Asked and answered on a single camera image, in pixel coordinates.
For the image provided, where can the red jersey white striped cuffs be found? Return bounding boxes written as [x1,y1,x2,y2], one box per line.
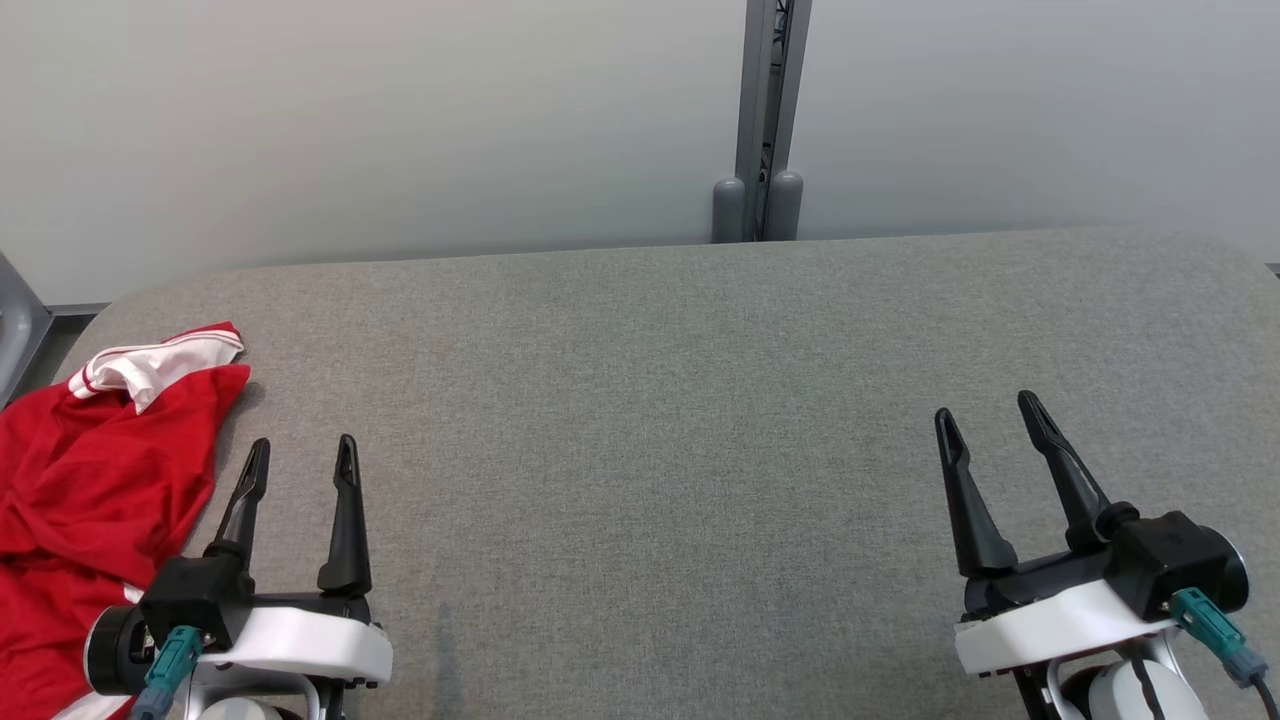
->
[0,320,251,601]

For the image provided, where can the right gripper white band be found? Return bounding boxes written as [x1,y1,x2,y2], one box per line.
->
[935,390,1186,678]

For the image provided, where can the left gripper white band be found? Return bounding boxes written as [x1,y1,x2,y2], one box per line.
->
[205,434,393,691]

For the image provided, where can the grey stand leg with caster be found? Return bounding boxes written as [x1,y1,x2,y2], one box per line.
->
[0,250,53,406]

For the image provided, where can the grey metal partition post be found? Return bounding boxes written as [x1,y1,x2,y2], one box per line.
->
[712,0,813,244]

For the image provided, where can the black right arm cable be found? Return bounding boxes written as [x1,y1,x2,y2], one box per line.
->
[1128,655,1171,720]

